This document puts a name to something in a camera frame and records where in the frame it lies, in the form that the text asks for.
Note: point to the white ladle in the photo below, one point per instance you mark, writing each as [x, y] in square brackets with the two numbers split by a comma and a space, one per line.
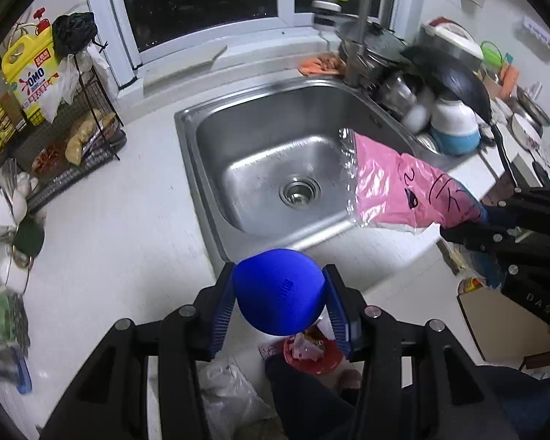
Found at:
[7, 208]

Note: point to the person's leg in dark trousers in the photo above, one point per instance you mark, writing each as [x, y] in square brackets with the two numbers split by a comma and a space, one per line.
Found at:
[531, 408]
[302, 403]

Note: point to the orange cloth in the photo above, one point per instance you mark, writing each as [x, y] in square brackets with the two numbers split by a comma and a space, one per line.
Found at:
[321, 65]

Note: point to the beige wooden board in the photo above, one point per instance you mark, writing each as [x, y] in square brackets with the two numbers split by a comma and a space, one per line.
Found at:
[499, 325]

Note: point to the blue plastic cap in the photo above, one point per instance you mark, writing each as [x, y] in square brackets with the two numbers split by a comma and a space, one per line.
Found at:
[275, 288]

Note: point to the pink and blue glove packet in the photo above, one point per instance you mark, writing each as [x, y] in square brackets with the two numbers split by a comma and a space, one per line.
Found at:
[389, 183]

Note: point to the red plastic bucket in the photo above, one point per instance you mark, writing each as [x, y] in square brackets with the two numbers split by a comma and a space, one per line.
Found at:
[321, 365]

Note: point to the black wok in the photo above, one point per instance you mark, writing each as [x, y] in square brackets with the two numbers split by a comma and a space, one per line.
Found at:
[458, 82]

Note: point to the chrome kitchen faucet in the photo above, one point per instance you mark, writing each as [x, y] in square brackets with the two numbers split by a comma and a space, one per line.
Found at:
[353, 18]

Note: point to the white plastic bag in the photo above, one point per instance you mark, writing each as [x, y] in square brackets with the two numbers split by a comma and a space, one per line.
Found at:
[229, 398]

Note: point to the steel wool scrubber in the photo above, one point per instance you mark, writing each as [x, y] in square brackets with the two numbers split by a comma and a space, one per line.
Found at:
[20, 325]

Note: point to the dried red chilies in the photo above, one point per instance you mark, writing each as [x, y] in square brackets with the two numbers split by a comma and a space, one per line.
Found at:
[48, 158]

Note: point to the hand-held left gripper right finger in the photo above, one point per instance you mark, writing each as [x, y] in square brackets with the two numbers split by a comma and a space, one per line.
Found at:
[337, 311]

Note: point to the black plastic bag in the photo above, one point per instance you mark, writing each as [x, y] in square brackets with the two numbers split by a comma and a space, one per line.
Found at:
[75, 32]

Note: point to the yellow detergent bottle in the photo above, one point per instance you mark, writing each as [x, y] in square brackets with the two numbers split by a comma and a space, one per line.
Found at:
[27, 82]

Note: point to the white and blue bowl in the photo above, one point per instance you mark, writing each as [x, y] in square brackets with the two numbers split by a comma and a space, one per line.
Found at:
[453, 128]

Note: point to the blue dish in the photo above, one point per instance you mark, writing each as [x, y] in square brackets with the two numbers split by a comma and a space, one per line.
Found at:
[24, 378]

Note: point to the white power strip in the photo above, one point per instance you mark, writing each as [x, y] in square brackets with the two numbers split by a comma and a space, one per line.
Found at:
[541, 34]

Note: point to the hanging white plastic bags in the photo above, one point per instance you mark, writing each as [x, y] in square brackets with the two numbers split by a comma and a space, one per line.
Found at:
[68, 82]

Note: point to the bag of beige dried food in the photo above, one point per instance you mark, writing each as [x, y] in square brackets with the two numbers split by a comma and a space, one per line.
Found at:
[85, 137]

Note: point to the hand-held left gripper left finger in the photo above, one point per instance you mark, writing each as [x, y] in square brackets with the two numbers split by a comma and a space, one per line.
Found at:
[224, 311]

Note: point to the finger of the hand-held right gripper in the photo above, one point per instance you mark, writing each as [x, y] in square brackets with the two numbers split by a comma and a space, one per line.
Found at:
[513, 206]
[467, 236]

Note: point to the steel pot with lid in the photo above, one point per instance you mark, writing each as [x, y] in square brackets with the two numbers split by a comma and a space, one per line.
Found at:
[380, 46]

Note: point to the dark green mug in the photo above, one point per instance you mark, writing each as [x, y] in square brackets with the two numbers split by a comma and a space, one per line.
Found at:
[30, 240]

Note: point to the stainless steel pot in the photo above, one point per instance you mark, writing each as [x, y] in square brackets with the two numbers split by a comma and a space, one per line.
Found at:
[396, 94]

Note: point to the stainless steel sink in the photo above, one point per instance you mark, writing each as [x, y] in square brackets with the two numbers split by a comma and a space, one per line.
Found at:
[256, 156]

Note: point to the white framed window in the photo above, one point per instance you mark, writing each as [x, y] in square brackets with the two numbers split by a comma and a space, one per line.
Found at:
[201, 4]

